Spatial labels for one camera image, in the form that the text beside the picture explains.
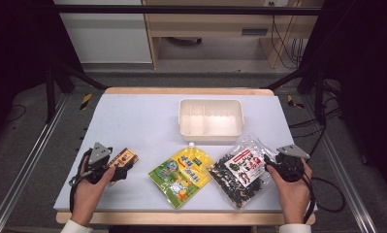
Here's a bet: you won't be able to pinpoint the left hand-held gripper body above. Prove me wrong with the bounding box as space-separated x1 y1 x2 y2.
83 142 131 184

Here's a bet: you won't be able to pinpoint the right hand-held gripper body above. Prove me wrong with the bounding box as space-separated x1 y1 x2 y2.
273 144 311 183

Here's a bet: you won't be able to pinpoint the brown snack packet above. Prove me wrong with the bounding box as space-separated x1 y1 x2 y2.
108 147 140 170

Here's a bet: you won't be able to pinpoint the clear bag of black fungus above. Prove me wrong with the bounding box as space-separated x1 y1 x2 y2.
208 135 278 211

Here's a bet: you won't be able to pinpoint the yellow spout pouch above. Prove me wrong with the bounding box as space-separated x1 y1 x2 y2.
147 142 216 210

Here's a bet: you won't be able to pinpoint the white plastic container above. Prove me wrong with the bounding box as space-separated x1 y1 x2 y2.
177 98 245 144

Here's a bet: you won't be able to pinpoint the person's right hand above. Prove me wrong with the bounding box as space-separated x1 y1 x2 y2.
266 158 313 225

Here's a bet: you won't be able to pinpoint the person's left hand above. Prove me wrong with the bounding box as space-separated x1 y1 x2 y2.
70 155 116 227

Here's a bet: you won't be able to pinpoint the yellow black tape marker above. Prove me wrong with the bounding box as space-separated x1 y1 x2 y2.
286 94 306 110
80 93 93 111

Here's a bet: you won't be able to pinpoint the black metal stand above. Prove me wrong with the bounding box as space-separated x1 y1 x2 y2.
264 60 329 126
45 60 109 124

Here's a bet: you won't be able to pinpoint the black curtain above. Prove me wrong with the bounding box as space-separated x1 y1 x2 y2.
0 0 83 145
306 0 387 199

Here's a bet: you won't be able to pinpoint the white cabinet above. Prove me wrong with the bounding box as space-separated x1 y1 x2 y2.
52 0 153 65

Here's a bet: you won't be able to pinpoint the wooden desk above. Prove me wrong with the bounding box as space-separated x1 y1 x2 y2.
142 0 325 70

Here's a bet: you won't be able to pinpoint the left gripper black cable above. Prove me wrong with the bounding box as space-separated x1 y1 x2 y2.
68 170 92 214

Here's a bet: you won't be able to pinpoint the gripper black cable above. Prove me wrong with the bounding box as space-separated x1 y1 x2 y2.
68 170 92 214
296 163 347 225

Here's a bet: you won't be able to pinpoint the black floor cables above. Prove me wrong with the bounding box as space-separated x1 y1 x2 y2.
288 96 343 141

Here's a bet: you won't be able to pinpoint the aluminium rail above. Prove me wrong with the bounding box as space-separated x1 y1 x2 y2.
301 94 380 233
0 92 70 233

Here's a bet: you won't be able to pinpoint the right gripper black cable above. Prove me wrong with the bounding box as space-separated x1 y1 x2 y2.
296 163 347 225

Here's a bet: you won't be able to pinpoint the thin black floor cable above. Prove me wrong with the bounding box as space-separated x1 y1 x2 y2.
4 103 27 124

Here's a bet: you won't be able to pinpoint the black cables behind desk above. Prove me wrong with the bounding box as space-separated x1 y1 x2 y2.
269 1 305 70

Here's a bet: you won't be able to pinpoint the black frame bar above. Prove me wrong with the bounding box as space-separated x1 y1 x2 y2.
56 4 323 16

